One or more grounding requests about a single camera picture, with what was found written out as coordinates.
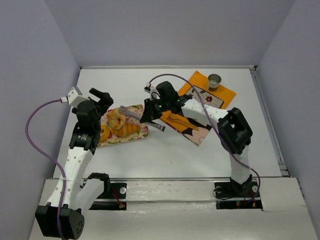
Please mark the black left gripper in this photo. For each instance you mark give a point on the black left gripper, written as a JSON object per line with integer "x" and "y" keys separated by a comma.
{"x": 100, "y": 99}

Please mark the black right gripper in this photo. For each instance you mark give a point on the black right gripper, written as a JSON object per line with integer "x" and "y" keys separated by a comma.
{"x": 147, "y": 113}

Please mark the metal tongs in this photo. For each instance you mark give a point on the metal tongs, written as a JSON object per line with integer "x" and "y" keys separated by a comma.
{"x": 126, "y": 112}

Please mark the round bagel bread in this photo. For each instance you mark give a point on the round bagel bread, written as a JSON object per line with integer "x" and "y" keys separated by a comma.
{"x": 115, "y": 120}

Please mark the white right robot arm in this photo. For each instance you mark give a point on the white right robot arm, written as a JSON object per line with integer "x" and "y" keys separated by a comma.
{"x": 230, "y": 126}

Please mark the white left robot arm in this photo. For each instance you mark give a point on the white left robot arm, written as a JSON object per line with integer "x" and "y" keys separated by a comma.
{"x": 63, "y": 215}

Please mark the floral rectangular tray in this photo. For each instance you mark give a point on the floral rectangular tray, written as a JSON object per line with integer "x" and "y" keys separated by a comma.
{"x": 113, "y": 139}

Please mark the wooden spoon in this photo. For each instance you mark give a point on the wooden spoon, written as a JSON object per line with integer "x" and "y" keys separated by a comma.
{"x": 174, "y": 117}

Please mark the golden croissant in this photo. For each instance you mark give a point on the golden croissant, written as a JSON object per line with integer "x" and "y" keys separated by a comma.
{"x": 126, "y": 130}

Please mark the small yellow donut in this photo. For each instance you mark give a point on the small yellow donut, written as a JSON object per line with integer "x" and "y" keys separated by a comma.
{"x": 104, "y": 133}

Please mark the square floral ceramic plate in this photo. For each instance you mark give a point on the square floral ceramic plate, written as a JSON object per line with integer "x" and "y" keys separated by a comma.
{"x": 206, "y": 97}

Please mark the orange cloth napkin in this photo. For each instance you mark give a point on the orange cloth napkin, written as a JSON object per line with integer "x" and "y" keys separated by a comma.
{"x": 201, "y": 81}

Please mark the small metal cup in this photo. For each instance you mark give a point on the small metal cup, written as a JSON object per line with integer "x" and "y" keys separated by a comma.
{"x": 214, "y": 81}

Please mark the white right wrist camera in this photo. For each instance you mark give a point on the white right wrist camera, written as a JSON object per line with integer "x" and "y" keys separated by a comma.
{"x": 152, "y": 91}

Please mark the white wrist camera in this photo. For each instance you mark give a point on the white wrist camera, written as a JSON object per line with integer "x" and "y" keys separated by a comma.
{"x": 152, "y": 91}
{"x": 73, "y": 97}

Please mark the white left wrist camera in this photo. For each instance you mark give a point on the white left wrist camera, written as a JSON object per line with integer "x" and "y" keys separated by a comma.
{"x": 73, "y": 97}

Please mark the aluminium front rail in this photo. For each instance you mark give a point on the aluminium front rail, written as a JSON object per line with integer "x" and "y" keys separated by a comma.
{"x": 124, "y": 179}

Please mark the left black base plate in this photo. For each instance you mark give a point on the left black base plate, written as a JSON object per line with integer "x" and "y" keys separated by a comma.
{"x": 113, "y": 199}

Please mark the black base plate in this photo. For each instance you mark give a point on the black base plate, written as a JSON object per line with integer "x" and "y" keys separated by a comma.
{"x": 228, "y": 200}
{"x": 113, "y": 199}

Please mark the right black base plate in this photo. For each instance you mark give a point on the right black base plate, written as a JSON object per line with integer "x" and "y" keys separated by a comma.
{"x": 228, "y": 200}

